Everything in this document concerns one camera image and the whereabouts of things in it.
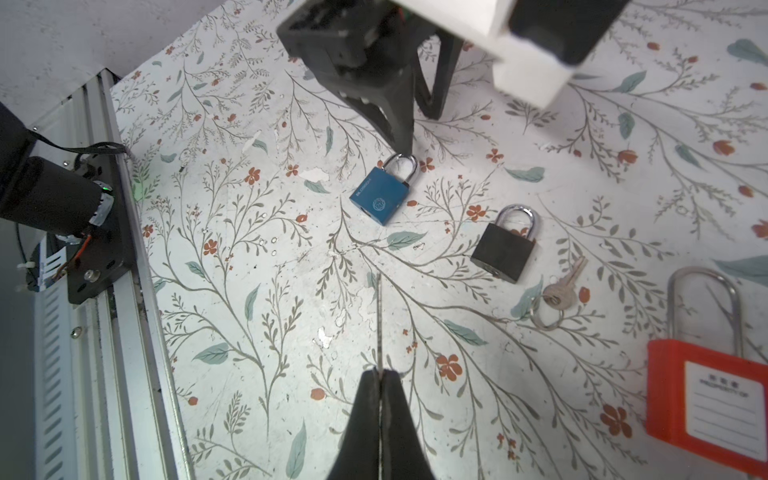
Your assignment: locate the thin silver key blade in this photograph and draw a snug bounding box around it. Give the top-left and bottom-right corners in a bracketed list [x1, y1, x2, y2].
[375, 272, 384, 379]

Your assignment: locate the blue padlock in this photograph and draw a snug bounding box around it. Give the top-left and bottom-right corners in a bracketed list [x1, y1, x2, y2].
[349, 154, 419, 226]

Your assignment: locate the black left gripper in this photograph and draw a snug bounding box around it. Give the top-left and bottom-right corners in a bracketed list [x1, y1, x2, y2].
[277, 1, 464, 155]

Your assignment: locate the silver key on ring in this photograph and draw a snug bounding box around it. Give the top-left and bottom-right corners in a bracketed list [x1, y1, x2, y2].
[531, 256, 587, 331]

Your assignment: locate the black padlock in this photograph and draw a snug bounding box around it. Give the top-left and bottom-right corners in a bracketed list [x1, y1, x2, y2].
[470, 204, 538, 284]

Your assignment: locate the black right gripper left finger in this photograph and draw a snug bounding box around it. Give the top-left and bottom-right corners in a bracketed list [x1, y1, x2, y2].
[327, 370, 380, 480]

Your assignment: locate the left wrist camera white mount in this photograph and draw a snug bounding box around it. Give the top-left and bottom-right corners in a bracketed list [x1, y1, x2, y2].
[398, 0, 627, 109]

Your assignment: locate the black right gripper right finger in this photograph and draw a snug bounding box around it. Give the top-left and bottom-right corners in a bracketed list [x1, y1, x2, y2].
[381, 370, 434, 480]

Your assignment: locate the red padlock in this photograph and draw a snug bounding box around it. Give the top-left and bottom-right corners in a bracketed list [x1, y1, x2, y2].
[645, 267, 767, 479]

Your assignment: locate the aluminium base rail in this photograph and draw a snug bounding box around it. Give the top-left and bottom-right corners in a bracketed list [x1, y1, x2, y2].
[23, 68, 196, 480]

